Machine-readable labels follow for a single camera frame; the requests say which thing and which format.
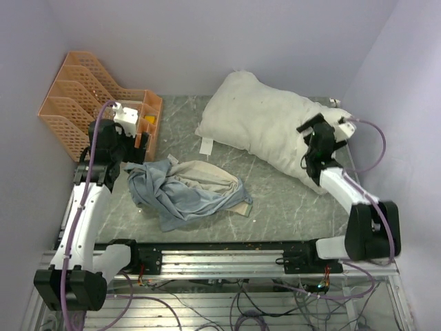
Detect blue and beige pillowcase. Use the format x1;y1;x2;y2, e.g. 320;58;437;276
125;159;253;232

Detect white pillow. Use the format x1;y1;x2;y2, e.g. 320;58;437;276
195;71;351;194

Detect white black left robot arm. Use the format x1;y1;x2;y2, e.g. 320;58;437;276
34;119;149;312

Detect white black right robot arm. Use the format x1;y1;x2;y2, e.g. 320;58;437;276
297;114;401;273

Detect yellow object in organizer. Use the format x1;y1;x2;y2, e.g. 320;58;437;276
144;115;156;125

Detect white paper tag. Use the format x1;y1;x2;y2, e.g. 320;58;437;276
199;137;214;156

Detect orange plastic file organizer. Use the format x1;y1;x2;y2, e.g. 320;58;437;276
39;51;163;161

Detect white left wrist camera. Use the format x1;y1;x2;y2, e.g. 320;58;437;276
112;102;139;137

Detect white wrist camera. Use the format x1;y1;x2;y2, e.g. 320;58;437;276
334;117;356;143
112;102;139;137

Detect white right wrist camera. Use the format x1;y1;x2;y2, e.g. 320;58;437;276
334;117;356;143

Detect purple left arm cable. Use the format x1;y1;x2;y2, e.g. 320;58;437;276
58;100;118;331

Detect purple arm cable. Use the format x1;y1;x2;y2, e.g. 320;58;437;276
342;117;397;263
58;100;118;331

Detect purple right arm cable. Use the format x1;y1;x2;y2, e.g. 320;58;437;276
342;117;397;263

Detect aluminium mounting rail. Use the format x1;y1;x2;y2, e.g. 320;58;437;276
139;241;343;279

